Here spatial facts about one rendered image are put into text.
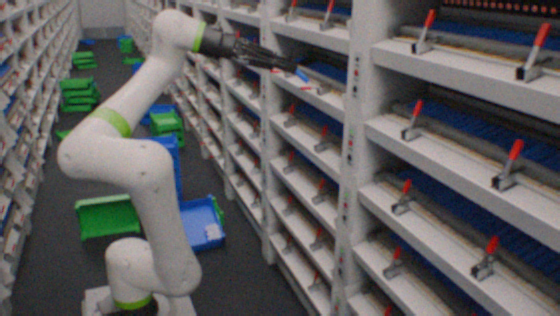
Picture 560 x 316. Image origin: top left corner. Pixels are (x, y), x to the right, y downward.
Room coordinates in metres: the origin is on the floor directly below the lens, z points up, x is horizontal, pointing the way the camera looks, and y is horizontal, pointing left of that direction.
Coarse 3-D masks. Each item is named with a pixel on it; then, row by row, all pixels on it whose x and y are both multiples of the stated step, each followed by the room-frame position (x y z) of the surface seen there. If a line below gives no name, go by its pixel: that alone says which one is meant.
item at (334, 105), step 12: (300, 48) 1.76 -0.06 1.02; (348, 60) 1.49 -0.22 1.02; (288, 84) 1.53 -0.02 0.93; (300, 84) 1.46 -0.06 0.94; (312, 84) 1.43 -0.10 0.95; (300, 96) 1.45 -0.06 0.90; (312, 96) 1.35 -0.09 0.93; (324, 96) 1.30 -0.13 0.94; (336, 96) 1.28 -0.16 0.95; (324, 108) 1.28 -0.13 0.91; (336, 108) 1.20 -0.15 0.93
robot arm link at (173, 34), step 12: (168, 12) 1.25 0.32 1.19; (180, 12) 1.27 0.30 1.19; (156, 24) 1.23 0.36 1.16; (168, 24) 1.22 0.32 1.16; (180, 24) 1.23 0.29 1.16; (192, 24) 1.25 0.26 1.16; (204, 24) 1.27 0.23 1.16; (156, 36) 1.24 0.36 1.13; (168, 36) 1.22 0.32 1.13; (180, 36) 1.23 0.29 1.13; (192, 36) 1.23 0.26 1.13; (156, 48) 1.25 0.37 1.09; (168, 48) 1.24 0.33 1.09; (180, 48) 1.25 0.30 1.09; (192, 48) 1.25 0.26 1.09
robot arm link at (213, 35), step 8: (208, 24) 1.28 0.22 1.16; (216, 24) 1.27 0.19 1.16; (208, 32) 1.25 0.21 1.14; (216, 32) 1.26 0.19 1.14; (208, 40) 1.24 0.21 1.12; (216, 40) 1.25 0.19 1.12; (200, 48) 1.24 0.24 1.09; (208, 48) 1.24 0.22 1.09; (216, 48) 1.24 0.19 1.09; (208, 56) 1.26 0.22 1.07
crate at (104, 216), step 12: (84, 204) 1.92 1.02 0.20; (96, 204) 1.98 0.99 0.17; (108, 204) 2.00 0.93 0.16; (120, 204) 2.02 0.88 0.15; (132, 204) 2.04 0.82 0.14; (84, 216) 1.96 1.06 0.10; (96, 216) 1.98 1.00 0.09; (108, 216) 2.00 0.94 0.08; (120, 216) 2.02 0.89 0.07; (132, 216) 2.04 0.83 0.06; (84, 228) 1.95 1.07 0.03; (96, 228) 1.97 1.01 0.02; (108, 228) 1.99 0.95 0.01; (120, 228) 2.00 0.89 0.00; (132, 228) 2.01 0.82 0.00; (84, 240) 1.88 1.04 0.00
